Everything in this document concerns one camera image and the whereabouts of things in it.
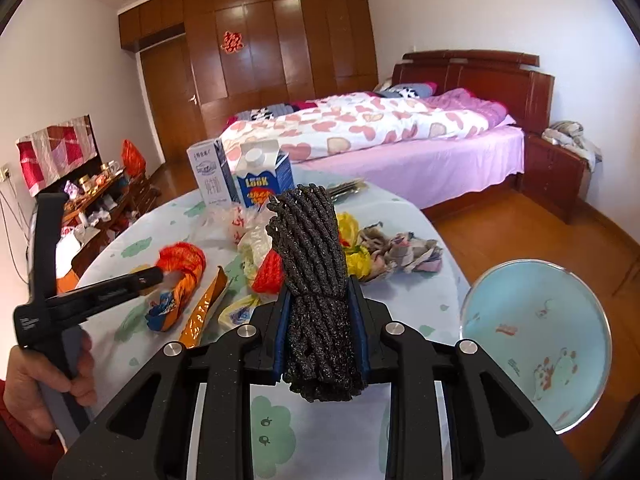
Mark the assorted sideboard clutter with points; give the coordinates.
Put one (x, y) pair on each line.
(95, 185)

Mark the orange plastic bag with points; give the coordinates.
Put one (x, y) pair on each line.
(134, 160)

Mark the red mesh bag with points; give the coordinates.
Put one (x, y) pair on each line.
(267, 275)

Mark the person's left forearm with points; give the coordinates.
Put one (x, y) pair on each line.
(20, 455)

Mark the cloth covered television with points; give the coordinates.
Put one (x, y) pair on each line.
(55, 152)

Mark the paper wad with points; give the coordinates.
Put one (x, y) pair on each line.
(400, 250)

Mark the blue orange snack packet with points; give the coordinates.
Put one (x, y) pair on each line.
(165, 312)

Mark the blue white gable carton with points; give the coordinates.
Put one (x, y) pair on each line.
(262, 175)

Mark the red paper decoration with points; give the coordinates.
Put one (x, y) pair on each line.
(230, 42)

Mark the yellow plastic bag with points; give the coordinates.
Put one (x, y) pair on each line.
(357, 260)

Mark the cow print folded cloth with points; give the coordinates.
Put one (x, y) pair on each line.
(270, 111)

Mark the bed with purple sheet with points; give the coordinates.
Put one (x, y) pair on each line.
(440, 165)

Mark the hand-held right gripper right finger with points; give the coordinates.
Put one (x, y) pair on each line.
(364, 350)

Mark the brown wooden wardrobe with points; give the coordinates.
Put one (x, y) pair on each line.
(300, 45)

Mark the pale plastic bag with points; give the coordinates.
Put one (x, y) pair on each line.
(255, 250)

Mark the long orange snack wrapper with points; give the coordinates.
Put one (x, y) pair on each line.
(200, 317)

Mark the tall white milk carton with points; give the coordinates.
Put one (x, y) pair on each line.
(210, 175)

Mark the person's left hand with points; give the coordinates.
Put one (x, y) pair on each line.
(27, 385)

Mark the pile of grey clothes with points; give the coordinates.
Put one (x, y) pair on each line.
(570, 137)

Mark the wall socket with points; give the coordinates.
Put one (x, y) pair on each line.
(5, 172)

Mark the light blue trash bin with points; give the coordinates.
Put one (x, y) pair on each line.
(535, 345)

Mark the cow print pillow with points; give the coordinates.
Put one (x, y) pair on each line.
(405, 91)

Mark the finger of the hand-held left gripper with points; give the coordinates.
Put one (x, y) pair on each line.
(125, 287)

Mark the red wooden headboard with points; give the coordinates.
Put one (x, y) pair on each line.
(500, 85)

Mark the heart print duvet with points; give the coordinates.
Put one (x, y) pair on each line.
(360, 127)

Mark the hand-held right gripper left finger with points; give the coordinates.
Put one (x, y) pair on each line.
(281, 340)

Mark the dark wooden sideboard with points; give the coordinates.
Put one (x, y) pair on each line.
(120, 220)

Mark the pink quilt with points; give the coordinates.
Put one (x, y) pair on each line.
(465, 105)

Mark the brown wooden door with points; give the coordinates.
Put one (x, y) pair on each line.
(170, 95)

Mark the dark foil packets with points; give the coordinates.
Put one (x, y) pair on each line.
(347, 190)

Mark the yellow white packet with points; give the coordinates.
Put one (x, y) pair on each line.
(240, 312)

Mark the red wooden nightstand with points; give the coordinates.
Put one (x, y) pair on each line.
(555, 175)

